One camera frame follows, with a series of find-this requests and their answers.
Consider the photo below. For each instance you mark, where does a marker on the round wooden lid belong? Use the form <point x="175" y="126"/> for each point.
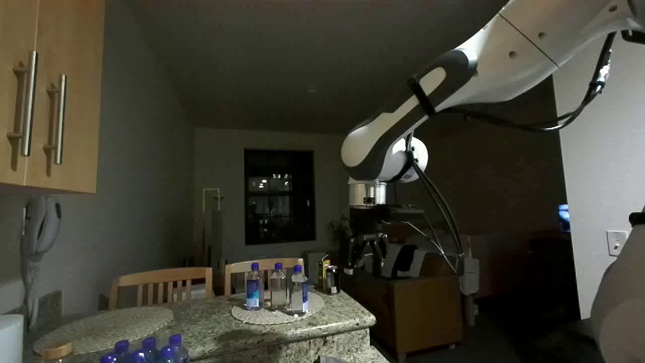
<point x="58" y="353"/>

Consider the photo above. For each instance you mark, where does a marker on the white standing frame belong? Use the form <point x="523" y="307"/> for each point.
<point x="215" y="223"/>

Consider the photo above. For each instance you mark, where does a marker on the brown wooden sideboard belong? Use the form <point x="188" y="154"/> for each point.
<point x="415" y="314"/>

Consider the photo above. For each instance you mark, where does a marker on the large round woven placemat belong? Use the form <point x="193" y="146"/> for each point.
<point x="102" y="330"/>

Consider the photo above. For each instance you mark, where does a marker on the narrow wooden slatted chair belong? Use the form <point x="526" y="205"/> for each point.
<point x="234" y="270"/>

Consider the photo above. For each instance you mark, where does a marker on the small brass dispenser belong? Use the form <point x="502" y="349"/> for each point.
<point x="327" y="275"/>

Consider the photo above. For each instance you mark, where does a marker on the white cylinder container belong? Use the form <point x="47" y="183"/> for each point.
<point x="11" y="339"/>

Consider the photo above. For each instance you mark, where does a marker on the clear water bottle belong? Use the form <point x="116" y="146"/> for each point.
<point x="277" y="290"/>

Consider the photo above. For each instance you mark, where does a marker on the water bottle blue label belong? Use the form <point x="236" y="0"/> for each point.
<point x="253" y="290"/>
<point x="298" y="294"/>

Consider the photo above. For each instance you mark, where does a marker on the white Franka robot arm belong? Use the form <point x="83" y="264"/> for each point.
<point x="510" y="48"/>

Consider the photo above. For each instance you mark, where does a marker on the wide wooden slatted chair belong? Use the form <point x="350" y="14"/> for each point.
<point x="162" y="275"/>

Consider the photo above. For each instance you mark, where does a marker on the blue capped packed bottle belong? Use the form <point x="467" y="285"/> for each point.
<point x="176" y="339"/>
<point x="108" y="358"/>
<point x="137" y="358"/>
<point x="169" y="353"/>
<point x="121" y="347"/>
<point x="149" y="343"/>

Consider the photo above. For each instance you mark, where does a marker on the small white appliance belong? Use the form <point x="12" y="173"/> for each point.
<point x="471" y="275"/>

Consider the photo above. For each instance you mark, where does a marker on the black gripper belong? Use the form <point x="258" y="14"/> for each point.
<point x="371" y="221"/>

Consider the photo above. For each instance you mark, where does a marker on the blue glowing screen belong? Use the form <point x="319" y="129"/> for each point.
<point x="564" y="214"/>

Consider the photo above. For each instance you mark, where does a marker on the light wooden wall cabinet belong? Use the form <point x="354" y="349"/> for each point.
<point x="67" y="33"/>

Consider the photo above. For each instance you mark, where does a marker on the dark window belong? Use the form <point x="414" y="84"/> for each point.
<point x="278" y="202"/>

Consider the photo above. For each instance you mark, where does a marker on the white light switch plate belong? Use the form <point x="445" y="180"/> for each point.
<point x="615" y="242"/>

